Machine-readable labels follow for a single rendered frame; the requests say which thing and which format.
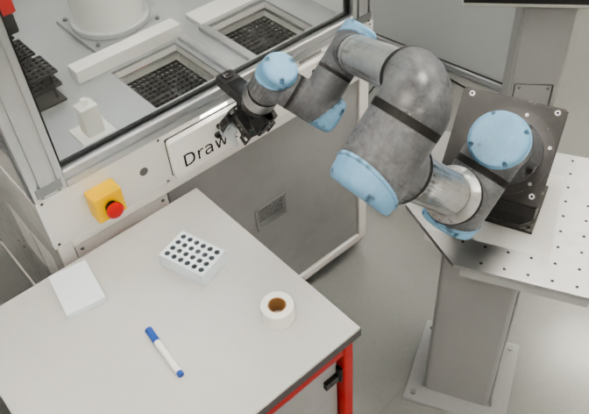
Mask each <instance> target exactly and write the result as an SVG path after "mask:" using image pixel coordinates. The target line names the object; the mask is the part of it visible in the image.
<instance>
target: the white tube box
mask: <svg viewBox="0 0 589 414"><path fill-rule="evenodd" d="M159 257H160V262H161V265H162V266H163V267H165V268H168V269H170V270H172V271H174V272H175V273H177V274H179V275H182V276H184V277H186V278H188V279H189V280H191V281H193V282H196V283H198V284H200V285H202V286H203V287H206V286H207V285H208V283H209V282H210V281H211V280H212V279H213V278H214V276H215V275H216V274H217V273H218V272H219V271H220V270H221V268H222V267H223V266H224V265H225V264H226V263H227V256H226V252H225V250H223V249H222V248H219V247H217V246H214V245H212V244H210V243H208V242H206V241H204V240H202V239H199V238H197V237H195V236H193V235H191V234H189V233H187V232H184V231H181V232H180V233H179V234H178V235H177V236H176V237H175V238H174V239H173V240H172V241H171V242H170V243H169V245H168V246H167V247H166V248H165V249H164V250H163V251H162V252H161V253H160V254H159Z"/></svg>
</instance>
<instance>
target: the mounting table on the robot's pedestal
mask: <svg viewBox="0 0 589 414"><path fill-rule="evenodd" d="M450 135H451V132H447V131H445V132H444V134H443V136H442V137H441V138H440V140H439V141H438V142H437V144H436V146H435V147H434V149H433V151H432V152H431V155H432V158H434V159H436V160H437V161H440V162H443V158H444V154H445V150H446V147H447V145H448V142H449V138H450ZM550 173H551V174H555V175H563V176H564V185H563V190H562V195H561V200H560V205H559V210H558V215H557V224H556V230H555V235H554V239H553V245H552V249H551V255H550V258H546V257H542V256H539V255H535V254H531V253H524V252H521V251H517V250H513V249H509V248H505V247H502V246H495V245H491V244H487V243H484V242H479V241H476V240H472V239H468V240H462V239H456V238H454V237H453V236H450V235H448V234H446V233H442V232H436V231H432V230H428V229H426V226H427V223H428V221H427V220H426V219H425V218H424V217H423V215H422V208H423V207H422V206H419V205H417V204H414V203H406V209H407V210H408V212H409V213H410V214H411V215H412V217H413V218H414V219H415V221H416V222H417V223H418V225H419V226H421V228H422V229H423V230H424V231H425V233H426V234H427V235H428V237H429V238H430V239H431V241H432V242H433V243H434V244H435V246H436V247H437V249H438V250H439V251H440V252H441V254H442V255H443V256H444V258H445V259H446V260H447V261H448V262H449V263H450V264H451V266H452V267H453V268H457V269H460V273H459V275H461V276H464V277H468V278H472V279H475V280H479V281H482V282H488V283H491V284H495V285H499V286H502V287H506V288H510V289H516V290H520V291H523V292H527V293H530V294H534V295H537V296H543V297H547V298H550V299H554V300H558V301H561V302H565V303H571V304H575V305H578V306H582V307H586V308H587V307H588V304H589V159H587V158H583V157H578V156H574V155H569V154H564V153H556V156H555V159H554V161H553V164H552V168H551V171H550Z"/></svg>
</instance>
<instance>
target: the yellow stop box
mask: <svg viewBox="0 0 589 414"><path fill-rule="evenodd" d="M84 196H85V198H86V201H87V204H88V206H89V210H90V212H91V215H92V216H93V217H94V218H95V219H96V220H97V221H98V222H99V223H100V224H102V223H104V222H106V221H107V220H109V219H110V218H109V217H108V216H107V212H106V211H107V208H108V207H109V205H110V204H112V203H115V202H120V203H121V204H122V205H123V206H124V211H125V210H126V209H127V206H126V203H125V200H124V196H123V193H122V190H121V187H120V186H119V185H118V184H117V183H115V182H114V181H113V180H112V179H111V178H110V179H108V180H106V181H104V182H102V183H100V184H98V185H96V186H95V187H94V188H92V189H89V190H88V191H86V192H85V193H84Z"/></svg>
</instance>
